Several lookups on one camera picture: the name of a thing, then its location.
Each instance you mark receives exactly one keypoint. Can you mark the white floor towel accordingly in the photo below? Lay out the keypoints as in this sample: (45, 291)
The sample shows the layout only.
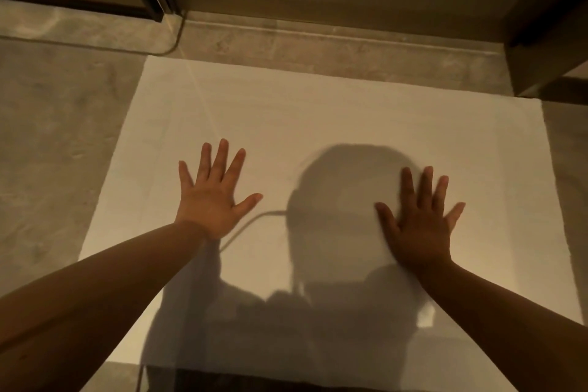
(330, 130)

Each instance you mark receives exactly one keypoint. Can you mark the person's right little finger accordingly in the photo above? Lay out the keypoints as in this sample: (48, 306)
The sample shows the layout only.
(455, 215)

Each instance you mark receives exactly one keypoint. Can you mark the brown wooden cabinet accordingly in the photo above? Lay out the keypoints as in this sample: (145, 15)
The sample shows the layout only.
(551, 47)

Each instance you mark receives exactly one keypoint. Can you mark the person's right thumb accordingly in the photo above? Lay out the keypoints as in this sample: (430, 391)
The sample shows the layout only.
(387, 218)

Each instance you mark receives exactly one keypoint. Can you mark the person's right middle finger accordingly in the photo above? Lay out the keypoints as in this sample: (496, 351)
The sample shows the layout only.
(427, 185)

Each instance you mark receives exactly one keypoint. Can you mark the person's left middle finger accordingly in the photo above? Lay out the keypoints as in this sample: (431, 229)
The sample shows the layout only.
(220, 158)

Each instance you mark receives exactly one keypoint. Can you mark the person's right hand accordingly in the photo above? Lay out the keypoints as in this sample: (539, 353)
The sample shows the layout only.
(420, 233)

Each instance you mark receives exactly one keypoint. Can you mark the person's left forearm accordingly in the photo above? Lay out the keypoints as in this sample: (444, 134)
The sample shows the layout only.
(92, 295)

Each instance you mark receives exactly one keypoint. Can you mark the person's left little finger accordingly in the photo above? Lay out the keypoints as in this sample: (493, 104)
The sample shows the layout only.
(186, 179)

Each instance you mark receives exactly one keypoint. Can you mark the person's left hand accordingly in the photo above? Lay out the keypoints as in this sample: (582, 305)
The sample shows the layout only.
(209, 205)

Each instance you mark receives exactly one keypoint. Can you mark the stone door threshold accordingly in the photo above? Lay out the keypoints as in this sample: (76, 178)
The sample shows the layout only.
(321, 49)

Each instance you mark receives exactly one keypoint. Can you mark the person's right forearm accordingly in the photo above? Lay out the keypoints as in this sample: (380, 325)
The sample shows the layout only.
(505, 323)

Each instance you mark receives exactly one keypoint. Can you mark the person's left thumb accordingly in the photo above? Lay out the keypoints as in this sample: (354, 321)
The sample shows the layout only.
(248, 205)

